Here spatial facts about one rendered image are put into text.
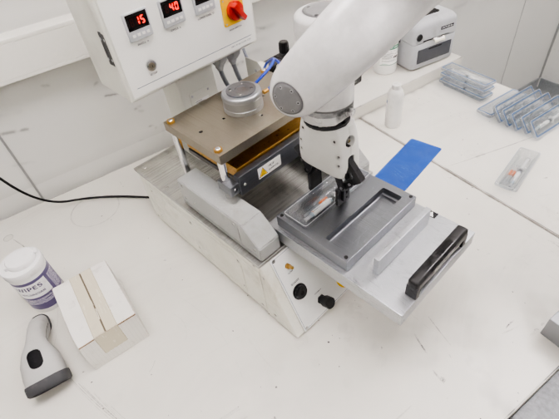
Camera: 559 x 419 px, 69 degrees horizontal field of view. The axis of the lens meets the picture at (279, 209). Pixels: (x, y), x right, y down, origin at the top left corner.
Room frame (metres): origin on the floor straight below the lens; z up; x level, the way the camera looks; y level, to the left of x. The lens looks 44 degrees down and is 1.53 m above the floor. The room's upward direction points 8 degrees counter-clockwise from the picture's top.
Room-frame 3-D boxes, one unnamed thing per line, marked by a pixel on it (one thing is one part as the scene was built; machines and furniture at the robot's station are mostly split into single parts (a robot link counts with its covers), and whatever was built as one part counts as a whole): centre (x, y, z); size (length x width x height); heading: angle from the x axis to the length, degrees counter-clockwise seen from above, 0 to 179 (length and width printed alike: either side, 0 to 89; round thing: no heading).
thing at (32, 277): (0.61, 0.57, 0.82); 0.09 x 0.09 x 0.15
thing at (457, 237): (0.38, -0.24, 0.99); 0.15 x 0.02 x 0.04; 129
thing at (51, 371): (0.45, 0.53, 0.79); 0.20 x 0.08 x 0.08; 28
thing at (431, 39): (1.49, -0.58, 0.88); 0.25 x 0.20 x 0.17; 22
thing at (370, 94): (1.35, -0.31, 0.77); 0.84 x 0.30 x 0.04; 118
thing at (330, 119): (0.56, -0.10, 1.19); 0.09 x 0.08 x 0.03; 39
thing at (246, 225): (0.59, 0.11, 0.96); 0.25 x 0.05 x 0.07; 39
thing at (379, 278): (0.49, -0.15, 0.97); 0.30 x 0.22 x 0.08; 39
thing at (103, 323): (0.51, 0.41, 0.80); 0.19 x 0.13 x 0.09; 28
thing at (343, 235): (0.53, -0.12, 0.98); 0.20 x 0.17 x 0.03; 129
